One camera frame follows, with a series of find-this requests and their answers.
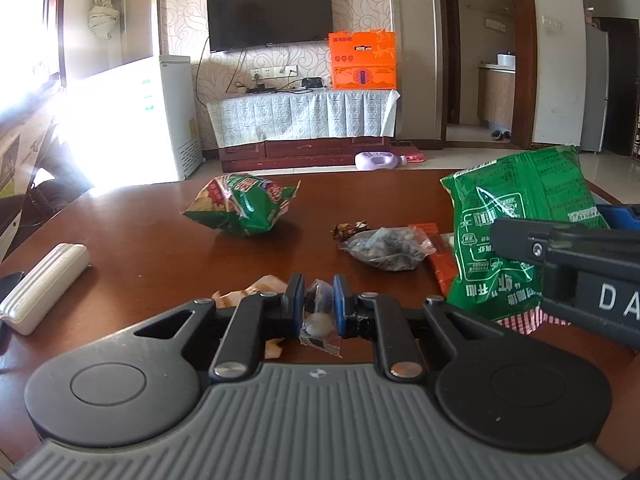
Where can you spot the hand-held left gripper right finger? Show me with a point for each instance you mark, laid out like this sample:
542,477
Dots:
340,305

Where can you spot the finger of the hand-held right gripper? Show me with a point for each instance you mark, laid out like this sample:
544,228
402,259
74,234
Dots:
525,240

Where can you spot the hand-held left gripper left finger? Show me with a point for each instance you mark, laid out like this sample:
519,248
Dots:
298,305

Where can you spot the small clear candy packet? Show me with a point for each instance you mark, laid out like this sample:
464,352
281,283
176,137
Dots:
320,320

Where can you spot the large green snack bag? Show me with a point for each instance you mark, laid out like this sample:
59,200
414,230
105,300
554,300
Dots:
520,185

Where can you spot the clear bag of dark seeds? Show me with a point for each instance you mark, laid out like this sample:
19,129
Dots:
387,250

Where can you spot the orange-red snack bar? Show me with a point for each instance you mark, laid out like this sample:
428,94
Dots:
442,265

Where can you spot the pale orange snack wrapper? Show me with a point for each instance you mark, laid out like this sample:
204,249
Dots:
260,287

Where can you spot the small brown candy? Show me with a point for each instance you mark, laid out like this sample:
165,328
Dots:
347,230

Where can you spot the pair of dark shoes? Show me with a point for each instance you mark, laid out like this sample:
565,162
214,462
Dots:
501,135

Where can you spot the crumpled green snack bag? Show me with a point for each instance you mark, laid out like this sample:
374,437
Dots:
240,205

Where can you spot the red slipper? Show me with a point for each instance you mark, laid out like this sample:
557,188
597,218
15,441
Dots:
415,158

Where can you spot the wooden kitchen counter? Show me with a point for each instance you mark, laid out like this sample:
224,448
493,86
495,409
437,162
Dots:
496,95

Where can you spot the purple plastic toy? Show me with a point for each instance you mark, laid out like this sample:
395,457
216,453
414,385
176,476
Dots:
377,160

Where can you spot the wooden television cabinet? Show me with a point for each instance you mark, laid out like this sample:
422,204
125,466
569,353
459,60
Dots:
310,152

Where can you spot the grey refrigerator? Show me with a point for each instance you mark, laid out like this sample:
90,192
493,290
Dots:
595,90

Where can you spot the white pot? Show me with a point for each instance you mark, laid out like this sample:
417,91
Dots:
506,59

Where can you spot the dark wooden door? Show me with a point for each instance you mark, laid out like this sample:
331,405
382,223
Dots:
622,85

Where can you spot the pale patterned tablecloth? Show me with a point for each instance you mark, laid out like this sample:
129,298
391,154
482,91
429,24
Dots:
300,115

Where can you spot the small black device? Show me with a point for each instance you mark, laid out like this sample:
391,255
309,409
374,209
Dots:
312,82

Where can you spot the white chest freezer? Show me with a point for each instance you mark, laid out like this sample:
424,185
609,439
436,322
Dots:
170,120

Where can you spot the orange gift box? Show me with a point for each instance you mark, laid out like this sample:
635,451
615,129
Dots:
362,60

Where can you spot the white hard case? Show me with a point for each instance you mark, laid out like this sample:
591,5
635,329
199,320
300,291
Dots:
45,285

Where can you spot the black flat television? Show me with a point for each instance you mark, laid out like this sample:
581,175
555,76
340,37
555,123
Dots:
270,12

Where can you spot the knotted cream curtain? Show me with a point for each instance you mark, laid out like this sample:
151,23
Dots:
103,15

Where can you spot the white wall sockets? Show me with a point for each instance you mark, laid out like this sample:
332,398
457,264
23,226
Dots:
272,71

